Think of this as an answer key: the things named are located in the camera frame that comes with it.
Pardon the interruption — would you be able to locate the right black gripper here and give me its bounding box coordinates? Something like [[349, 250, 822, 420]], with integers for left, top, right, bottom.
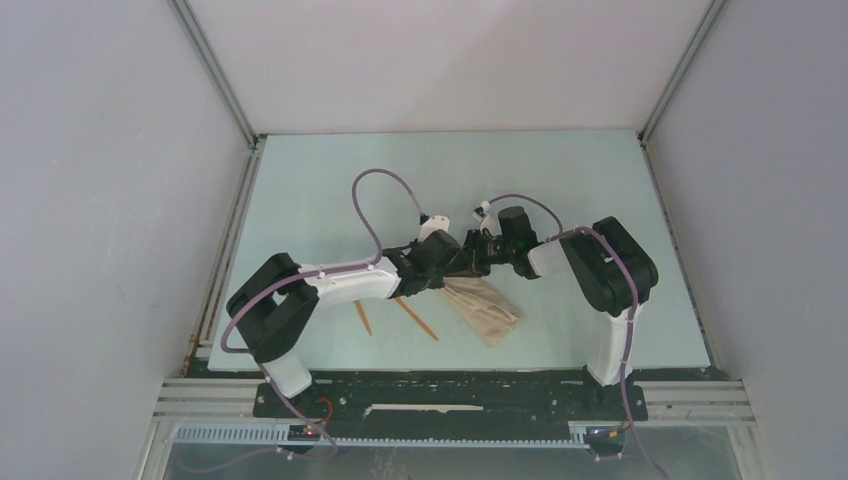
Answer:
[[443, 228, 516, 277]]

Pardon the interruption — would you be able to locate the beige cloth napkin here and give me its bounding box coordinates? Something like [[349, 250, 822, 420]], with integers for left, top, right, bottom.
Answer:
[[437, 278, 525, 348]]

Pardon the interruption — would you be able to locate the orange plastic knife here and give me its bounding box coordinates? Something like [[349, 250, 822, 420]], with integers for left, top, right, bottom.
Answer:
[[394, 297, 439, 341]]

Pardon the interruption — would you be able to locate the orange plastic fork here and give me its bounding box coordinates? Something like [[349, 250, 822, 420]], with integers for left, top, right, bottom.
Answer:
[[354, 301, 373, 336]]

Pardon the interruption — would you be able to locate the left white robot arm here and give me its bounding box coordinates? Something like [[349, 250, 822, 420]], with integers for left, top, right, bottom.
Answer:
[[220, 216, 475, 417]]

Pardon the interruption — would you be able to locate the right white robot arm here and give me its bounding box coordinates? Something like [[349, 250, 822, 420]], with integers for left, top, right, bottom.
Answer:
[[446, 206, 659, 418]]

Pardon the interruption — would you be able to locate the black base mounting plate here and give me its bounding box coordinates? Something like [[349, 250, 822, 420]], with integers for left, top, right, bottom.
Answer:
[[253, 370, 648, 440]]

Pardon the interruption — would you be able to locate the aluminium frame rail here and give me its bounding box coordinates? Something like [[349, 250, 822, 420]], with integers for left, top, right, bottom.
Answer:
[[153, 378, 755, 427]]

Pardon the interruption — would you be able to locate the white cable duct strip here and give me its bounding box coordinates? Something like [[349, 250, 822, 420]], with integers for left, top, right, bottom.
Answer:
[[171, 422, 588, 449]]

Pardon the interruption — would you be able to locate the right corner aluminium post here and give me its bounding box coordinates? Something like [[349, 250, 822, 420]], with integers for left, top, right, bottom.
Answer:
[[638, 0, 731, 145]]

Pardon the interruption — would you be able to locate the corner aluminium post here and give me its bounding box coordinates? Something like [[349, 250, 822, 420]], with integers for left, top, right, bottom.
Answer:
[[638, 0, 731, 145], [167, 0, 259, 148]]

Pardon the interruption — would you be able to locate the left corner aluminium post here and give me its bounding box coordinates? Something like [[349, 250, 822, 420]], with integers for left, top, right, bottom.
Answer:
[[167, 0, 259, 148]]

